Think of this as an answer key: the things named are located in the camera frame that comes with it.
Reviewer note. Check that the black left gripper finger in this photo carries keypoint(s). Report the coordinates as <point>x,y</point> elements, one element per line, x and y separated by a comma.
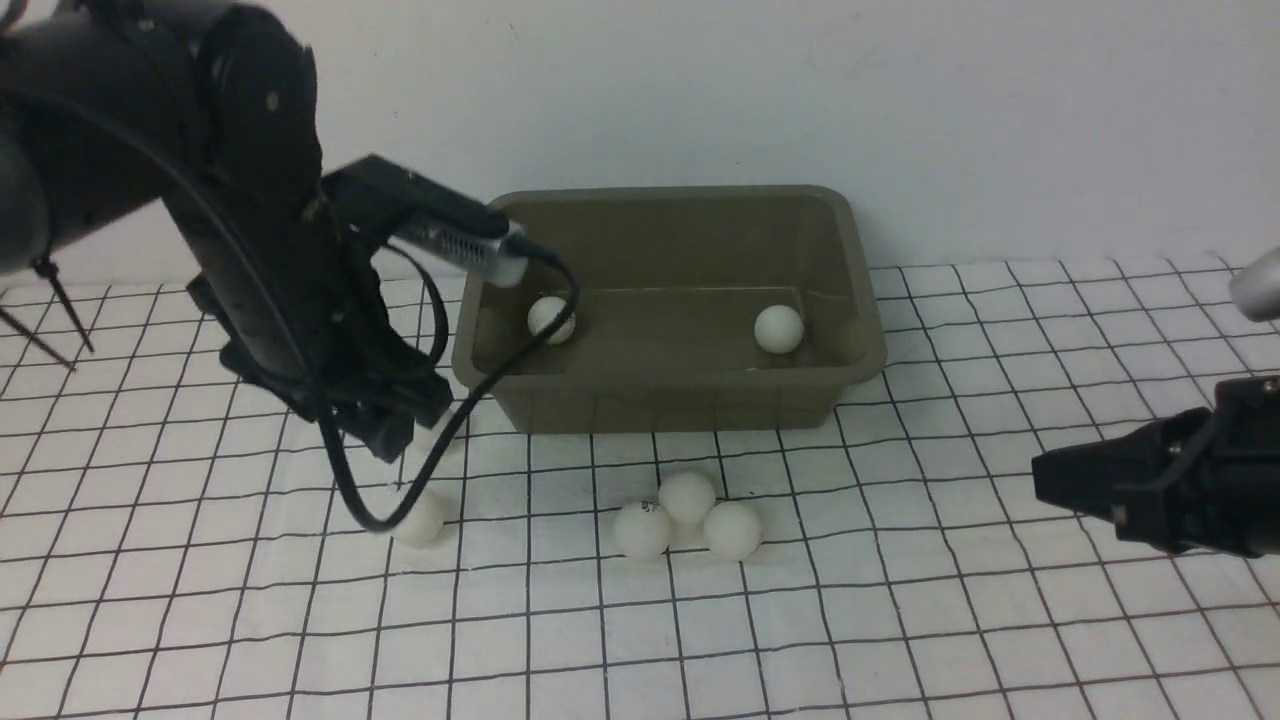
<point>387,433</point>

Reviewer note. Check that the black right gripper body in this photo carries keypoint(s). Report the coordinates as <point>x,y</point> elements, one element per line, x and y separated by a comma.
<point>1205,479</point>

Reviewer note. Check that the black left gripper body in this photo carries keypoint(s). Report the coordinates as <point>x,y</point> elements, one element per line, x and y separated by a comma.
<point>296,293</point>

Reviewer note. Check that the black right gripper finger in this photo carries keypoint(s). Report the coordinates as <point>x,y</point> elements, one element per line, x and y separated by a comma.
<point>1115,458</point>
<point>1103,501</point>

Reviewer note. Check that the white ball cluster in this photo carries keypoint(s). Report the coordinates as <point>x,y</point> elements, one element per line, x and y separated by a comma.
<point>545,312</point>
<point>423,524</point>
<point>779,329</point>

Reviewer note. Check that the white ball cluster bottom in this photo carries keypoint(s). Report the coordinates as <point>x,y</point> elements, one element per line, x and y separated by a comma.
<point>545,312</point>

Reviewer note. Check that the white ball cluster top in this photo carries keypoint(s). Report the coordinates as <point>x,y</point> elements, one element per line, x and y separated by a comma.
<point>779,329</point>

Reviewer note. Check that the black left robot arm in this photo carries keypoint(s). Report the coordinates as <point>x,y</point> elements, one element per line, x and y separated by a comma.
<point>210,108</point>

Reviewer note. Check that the white black-grid tablecloth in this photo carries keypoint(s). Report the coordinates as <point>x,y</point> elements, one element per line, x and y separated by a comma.
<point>173,547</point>

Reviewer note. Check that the olive green plastic bin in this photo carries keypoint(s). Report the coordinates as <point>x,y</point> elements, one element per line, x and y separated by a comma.
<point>671,281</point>

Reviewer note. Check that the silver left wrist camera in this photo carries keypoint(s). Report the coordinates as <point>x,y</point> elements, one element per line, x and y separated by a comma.
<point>450,240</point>

